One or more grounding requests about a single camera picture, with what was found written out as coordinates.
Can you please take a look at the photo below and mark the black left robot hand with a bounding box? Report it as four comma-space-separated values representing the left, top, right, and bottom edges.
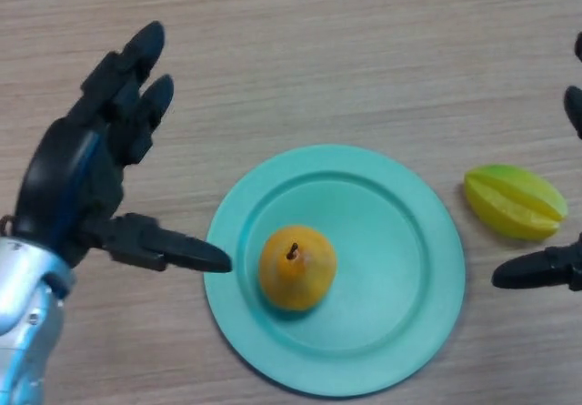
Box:
11, 20, 233, 274

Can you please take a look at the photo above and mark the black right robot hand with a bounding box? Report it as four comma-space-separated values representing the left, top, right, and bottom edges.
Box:
491, 31, 582, 292

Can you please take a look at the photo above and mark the teal green round plate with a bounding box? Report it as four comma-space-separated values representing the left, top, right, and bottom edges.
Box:
204, 144, 467, 397

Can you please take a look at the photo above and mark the yellow green starfruit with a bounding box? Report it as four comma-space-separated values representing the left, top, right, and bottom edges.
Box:
463, 163, 568, 241

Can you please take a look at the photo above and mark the yellow orange pear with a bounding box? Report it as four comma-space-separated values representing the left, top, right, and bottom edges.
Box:
258, 225, 338, 311

